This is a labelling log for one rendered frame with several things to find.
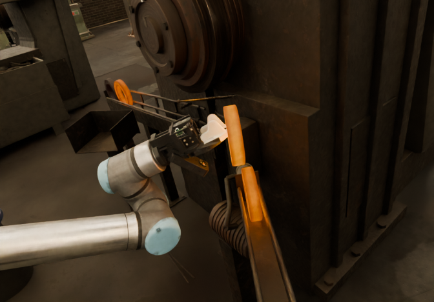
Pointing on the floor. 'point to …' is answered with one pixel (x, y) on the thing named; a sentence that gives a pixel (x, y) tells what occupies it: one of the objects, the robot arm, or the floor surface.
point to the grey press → (48, 35)
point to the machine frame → (322, 113)
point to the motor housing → (234, 252)
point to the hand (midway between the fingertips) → (232, 129)
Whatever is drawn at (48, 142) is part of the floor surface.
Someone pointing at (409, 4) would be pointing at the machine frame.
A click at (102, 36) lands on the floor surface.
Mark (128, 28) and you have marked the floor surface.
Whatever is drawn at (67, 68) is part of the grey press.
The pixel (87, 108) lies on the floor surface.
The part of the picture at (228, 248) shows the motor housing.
